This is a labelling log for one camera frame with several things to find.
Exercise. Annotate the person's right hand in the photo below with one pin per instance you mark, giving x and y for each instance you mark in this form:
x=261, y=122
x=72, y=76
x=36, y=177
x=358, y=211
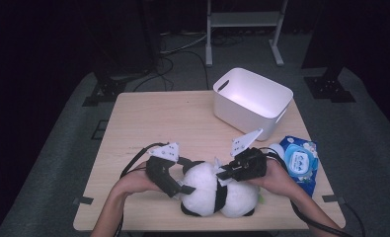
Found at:
x=278, y=179

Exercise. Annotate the panda plush toy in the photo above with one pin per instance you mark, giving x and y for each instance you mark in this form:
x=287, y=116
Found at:
x=202, y=191

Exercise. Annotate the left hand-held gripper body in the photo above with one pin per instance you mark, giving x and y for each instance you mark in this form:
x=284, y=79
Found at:
x=159, y=174

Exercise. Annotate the blue wet wipes pack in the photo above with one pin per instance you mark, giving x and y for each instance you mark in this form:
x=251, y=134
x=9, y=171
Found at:
x=297, y=161

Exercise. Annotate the white plastic bin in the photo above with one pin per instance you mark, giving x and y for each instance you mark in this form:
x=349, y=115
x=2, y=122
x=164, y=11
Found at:
x=248, y=98

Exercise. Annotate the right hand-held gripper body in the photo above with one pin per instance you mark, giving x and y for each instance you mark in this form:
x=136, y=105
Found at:
x=250, y=164

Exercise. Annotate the black stand base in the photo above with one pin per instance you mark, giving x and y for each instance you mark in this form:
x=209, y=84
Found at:
x=105, y=90
x=329, y=89

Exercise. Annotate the person's left hand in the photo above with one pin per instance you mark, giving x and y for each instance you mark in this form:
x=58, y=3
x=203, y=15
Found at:
x=136, y=181

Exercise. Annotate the grey tape strip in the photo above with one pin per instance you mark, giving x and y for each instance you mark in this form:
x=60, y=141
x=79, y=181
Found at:
x=84, y=200
x=330, y=198

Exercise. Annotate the white metal stand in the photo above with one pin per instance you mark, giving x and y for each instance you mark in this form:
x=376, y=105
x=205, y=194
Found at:
x=242, y=19

